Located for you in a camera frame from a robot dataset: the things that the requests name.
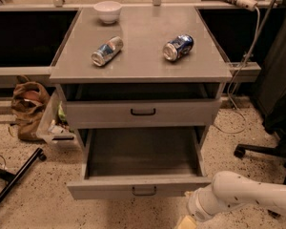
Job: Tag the grey drawer cabinet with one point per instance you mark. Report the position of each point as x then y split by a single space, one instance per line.
140 71

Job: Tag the silver blue soda can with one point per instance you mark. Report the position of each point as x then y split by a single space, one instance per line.
107 51

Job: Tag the white ceramic bowl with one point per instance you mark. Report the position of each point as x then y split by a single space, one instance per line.
108 11

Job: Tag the black office chair base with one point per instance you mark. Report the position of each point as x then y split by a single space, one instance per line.
274 122

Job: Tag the brown paper bag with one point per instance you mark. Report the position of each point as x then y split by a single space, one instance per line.
28 104

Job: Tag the black stand legs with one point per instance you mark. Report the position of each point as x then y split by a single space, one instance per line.
12 179

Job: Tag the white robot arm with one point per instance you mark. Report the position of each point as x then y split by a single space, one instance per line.
229 191

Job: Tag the dark blue soda can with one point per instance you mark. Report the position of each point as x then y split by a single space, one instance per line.
178 47

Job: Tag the clear plastic bin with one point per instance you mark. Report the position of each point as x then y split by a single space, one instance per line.
50 129

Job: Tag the grey drawer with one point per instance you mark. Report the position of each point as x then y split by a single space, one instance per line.
140 163
139 113

